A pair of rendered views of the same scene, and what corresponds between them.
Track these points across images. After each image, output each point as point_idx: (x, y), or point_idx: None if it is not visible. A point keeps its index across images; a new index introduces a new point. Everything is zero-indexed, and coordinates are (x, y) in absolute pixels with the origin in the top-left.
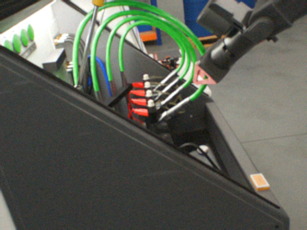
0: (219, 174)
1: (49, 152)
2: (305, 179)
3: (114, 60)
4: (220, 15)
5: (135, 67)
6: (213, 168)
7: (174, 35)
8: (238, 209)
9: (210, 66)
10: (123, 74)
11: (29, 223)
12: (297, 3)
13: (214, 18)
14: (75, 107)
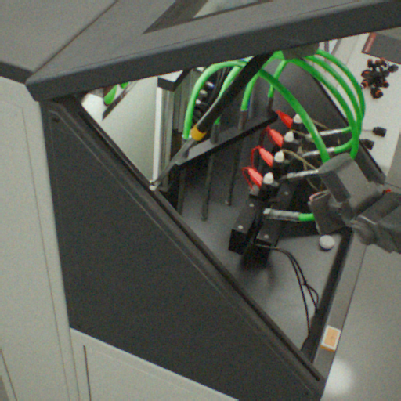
0: (266, 325)
1: (106, 226)
2: None
3: (271, 71)
4: (340, 186)
5: (294, 92)
6: (263, 318)
7: (349, 99)
8: (272, 362)
9: (320, 214)
10: (269, 101)
11: (72, 264)
12: (395, 243)
13: (332, 184)
14: (140, 207)
